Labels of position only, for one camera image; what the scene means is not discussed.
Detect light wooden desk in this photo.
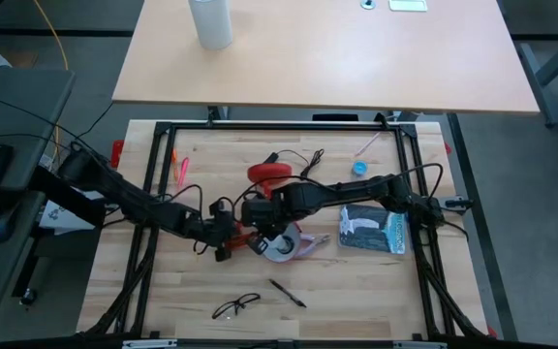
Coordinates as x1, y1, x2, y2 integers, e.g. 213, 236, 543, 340
111, 0, 542, 116

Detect yellow cable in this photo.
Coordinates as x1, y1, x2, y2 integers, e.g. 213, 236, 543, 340
33, 0, 70, 166

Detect grey metal desk frame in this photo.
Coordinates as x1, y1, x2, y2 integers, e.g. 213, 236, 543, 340
515, 41, 558, 130

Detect black computer mouse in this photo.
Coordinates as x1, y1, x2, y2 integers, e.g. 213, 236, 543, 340
0, 201, 21, 243

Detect black metal table frame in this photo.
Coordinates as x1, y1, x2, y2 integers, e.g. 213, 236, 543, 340
77, 113, 498, 340

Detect purple handled pliers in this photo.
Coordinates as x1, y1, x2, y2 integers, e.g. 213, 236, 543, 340
297, 232, 332, 258

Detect flat white device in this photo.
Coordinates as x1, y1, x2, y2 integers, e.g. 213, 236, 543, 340
387, 0, 428, 13

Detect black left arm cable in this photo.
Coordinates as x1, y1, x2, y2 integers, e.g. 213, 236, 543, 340
161, 182, 206, 217

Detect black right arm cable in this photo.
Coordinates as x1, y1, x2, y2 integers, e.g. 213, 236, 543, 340
393, 162, 446, 196

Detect clear safety glasses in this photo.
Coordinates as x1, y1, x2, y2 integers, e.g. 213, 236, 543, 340
210, 292, 263, 321

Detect pink highlighter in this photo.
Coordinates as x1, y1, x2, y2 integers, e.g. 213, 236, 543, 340
176, 156, 191, 189

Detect white paper towel roll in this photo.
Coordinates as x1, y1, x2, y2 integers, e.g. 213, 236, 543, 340
187, 0, 234, 51

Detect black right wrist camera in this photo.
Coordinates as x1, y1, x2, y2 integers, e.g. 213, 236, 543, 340
248, 235, 270, 257

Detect black desk cable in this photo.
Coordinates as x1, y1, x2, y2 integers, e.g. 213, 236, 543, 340
0, 133, 75, 154
0, 89, 113, 166

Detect red lamp shade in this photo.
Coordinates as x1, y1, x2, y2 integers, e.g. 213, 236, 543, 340
262, 221, 305, 264

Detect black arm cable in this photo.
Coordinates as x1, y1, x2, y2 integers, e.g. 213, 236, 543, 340
161, 182, 206, 217
393, 162, 446, 196

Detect black lamp power cord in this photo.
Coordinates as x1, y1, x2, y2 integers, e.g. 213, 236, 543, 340
263, 147, 326, 179

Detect white printed paper sheet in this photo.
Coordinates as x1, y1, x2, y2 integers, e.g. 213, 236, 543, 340
39, 191, 97, 233

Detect grey side desk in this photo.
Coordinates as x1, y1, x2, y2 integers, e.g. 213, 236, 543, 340
0, 67, 77, 315

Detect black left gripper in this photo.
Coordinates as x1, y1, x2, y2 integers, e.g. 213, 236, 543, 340
196, 198, 244, 263

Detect dark cover book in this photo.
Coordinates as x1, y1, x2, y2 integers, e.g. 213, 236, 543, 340
337, 203, 408, 256

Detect black pen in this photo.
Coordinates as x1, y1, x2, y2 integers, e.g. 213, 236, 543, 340
267, 278, 308, 309

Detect black support bar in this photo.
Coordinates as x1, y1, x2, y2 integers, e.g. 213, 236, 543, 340
26, 165, 107, 228

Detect thin pink pen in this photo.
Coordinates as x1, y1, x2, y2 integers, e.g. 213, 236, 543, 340
355, 131, 382, 157

